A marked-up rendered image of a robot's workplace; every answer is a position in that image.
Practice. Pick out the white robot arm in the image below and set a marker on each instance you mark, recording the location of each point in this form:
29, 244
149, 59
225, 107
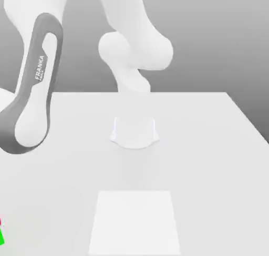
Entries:
134, 50

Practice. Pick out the small green cube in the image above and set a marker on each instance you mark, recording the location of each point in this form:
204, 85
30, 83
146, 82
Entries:
1, 238

